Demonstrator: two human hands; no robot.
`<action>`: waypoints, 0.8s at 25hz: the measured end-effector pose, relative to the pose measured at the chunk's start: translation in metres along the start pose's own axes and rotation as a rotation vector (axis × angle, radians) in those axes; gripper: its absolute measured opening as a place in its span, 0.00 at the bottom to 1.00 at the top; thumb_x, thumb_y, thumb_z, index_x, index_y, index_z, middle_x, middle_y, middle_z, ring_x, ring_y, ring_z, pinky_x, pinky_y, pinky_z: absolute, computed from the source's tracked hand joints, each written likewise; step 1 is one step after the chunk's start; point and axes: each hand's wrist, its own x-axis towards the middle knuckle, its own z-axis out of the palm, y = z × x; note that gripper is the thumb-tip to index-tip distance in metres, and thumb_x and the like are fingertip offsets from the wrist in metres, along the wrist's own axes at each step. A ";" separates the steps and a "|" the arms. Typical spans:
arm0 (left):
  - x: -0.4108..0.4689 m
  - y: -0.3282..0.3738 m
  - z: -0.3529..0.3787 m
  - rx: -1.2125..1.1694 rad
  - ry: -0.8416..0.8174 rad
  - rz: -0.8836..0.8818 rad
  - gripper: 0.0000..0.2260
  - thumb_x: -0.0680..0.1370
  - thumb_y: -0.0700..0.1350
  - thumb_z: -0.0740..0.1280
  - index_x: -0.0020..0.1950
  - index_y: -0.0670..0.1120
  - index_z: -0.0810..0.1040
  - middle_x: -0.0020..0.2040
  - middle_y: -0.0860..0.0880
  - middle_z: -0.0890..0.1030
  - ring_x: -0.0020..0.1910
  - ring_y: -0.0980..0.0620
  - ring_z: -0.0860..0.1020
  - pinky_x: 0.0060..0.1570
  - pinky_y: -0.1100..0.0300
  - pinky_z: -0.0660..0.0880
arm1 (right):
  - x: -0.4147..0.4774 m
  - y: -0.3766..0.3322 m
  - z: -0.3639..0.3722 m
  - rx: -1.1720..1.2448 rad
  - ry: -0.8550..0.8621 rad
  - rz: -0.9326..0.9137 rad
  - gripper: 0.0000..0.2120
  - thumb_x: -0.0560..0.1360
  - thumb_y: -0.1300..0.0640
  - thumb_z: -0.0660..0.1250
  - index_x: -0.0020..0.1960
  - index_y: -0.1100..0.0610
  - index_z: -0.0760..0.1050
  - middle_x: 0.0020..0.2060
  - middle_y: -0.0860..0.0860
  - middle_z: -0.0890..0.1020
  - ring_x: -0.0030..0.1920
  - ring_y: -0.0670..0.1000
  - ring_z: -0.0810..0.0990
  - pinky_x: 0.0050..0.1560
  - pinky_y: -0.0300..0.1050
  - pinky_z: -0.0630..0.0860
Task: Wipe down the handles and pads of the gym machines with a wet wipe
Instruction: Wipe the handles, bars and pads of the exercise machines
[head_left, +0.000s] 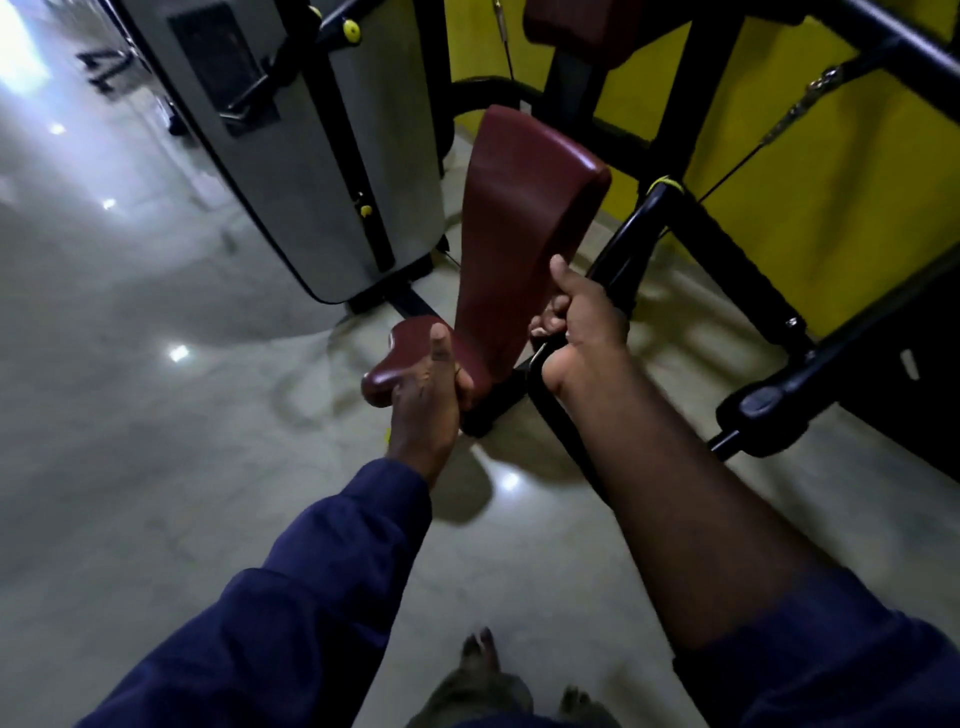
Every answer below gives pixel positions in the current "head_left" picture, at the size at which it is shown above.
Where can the person's left hand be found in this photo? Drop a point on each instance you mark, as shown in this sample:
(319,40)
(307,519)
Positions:
(427,405)

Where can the person's right hand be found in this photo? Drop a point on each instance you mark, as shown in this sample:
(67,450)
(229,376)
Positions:
(585,330)

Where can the grey weight machine maroon seat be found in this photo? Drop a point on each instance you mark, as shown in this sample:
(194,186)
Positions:
(300,187)

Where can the person's right forearm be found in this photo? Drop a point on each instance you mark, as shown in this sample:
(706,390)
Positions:
(675,510)

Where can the person's blue shirt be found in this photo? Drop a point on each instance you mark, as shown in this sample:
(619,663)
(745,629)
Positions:
(300,622)

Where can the maroon back pad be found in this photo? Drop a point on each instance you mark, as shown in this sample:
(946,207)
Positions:
(517,225)

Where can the maroon head pad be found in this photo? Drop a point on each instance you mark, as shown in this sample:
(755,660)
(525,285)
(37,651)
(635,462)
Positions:
(585,26)

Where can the black low bench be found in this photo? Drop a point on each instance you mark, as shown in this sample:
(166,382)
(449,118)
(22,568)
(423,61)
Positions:
(105,67)

